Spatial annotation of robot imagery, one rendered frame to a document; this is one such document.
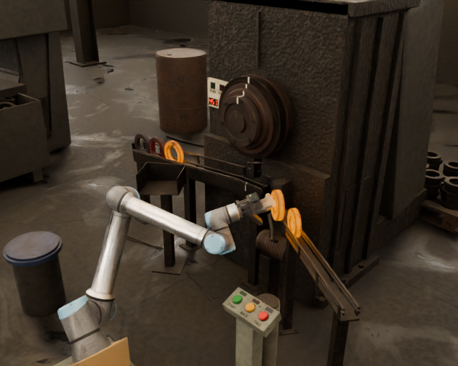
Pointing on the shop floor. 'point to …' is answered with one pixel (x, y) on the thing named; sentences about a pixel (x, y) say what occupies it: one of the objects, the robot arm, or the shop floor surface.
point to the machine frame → (315, 120)
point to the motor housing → (270, 261)
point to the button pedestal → (250, 328)
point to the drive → (411, 123)
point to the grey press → (28, 59)
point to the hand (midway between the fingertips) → (277, 201)
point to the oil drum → (182, 90)
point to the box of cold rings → (14, 139)
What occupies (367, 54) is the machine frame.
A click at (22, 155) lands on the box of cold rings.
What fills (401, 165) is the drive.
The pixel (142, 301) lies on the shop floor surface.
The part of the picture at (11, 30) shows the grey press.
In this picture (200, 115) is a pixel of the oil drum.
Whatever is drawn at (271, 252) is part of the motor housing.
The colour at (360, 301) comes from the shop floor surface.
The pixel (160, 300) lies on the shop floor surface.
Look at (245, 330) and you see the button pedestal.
